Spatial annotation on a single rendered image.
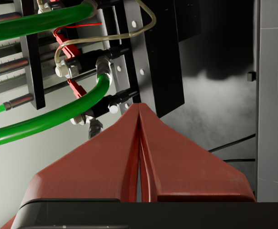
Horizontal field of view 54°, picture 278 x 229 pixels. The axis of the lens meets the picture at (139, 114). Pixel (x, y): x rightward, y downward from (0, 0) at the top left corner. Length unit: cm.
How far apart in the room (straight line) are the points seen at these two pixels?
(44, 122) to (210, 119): 44
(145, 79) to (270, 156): 23
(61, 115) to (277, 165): 31
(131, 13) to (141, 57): 7
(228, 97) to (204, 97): 6
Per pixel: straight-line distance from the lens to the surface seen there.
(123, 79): 53
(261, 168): 46
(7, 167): 75
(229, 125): 61
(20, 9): 52
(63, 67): 42
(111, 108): 45
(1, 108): 61
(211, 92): 60
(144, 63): 47
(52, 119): 25
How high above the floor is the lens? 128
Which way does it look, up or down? 34 degrees down
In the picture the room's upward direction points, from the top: 119 degrees counter-clockwise
